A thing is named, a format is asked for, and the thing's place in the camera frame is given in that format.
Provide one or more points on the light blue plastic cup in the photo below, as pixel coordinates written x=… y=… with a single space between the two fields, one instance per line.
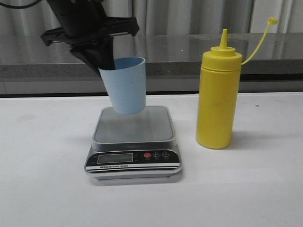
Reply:
x=126 y=85

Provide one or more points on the silver electronic kitchen scale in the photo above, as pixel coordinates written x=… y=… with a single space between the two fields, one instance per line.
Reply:
x=141 y=145

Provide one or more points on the grey curtain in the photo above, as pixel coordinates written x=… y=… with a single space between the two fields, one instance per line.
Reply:
x=170 y=17

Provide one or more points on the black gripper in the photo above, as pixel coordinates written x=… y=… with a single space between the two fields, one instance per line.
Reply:
x=86 y=22

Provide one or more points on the grey stone counter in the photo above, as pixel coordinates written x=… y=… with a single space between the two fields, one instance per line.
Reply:
x=30 y=68

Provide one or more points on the yellow squeeze bottle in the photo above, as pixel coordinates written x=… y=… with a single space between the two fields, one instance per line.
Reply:
x=218 y=90

